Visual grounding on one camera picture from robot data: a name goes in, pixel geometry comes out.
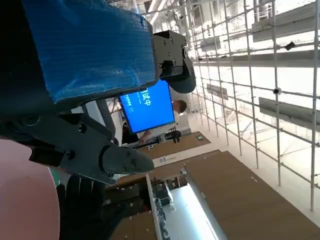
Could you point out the person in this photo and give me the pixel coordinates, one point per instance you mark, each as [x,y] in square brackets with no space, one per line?
[180,106]
[128,135]

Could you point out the large brown wooden partition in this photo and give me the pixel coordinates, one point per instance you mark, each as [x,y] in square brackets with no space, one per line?
[250,200]

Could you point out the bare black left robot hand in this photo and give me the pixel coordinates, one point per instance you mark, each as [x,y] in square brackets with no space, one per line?
[87,50]

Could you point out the small green sign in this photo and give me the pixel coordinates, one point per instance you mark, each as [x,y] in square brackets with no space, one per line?
[199,137]

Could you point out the blue monitor screen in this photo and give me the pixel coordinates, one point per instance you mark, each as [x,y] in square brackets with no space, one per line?
[150,110]

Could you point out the green cutting mat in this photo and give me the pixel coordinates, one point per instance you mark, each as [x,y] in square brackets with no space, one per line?
[55,176]

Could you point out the grey hanging panel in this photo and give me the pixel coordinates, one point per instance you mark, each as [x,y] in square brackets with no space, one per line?
[217,91]
[287,112]

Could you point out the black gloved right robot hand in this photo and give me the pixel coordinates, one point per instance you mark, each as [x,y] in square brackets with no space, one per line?
[82,205]

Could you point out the pink bowl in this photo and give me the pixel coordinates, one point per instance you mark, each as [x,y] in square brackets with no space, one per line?
[25,195]

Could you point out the brown wooden desk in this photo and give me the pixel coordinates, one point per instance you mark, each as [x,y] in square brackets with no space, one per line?
[185,143]

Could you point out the white metal scaffold frame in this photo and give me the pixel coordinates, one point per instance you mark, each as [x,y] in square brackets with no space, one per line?
[275,75]

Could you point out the small black camera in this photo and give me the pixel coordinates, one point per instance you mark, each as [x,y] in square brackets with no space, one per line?
[277,91]
[290,46]

